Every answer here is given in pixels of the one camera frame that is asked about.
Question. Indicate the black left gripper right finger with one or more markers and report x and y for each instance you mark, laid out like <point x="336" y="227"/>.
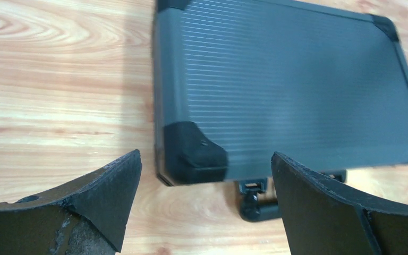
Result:
<point x="322" y="215"/>

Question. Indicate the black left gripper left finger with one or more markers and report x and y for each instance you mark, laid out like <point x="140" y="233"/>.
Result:
<point x="87" y="215"/>

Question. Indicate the black poker set case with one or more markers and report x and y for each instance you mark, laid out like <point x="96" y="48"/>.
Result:
<point x="236" y="81"/>

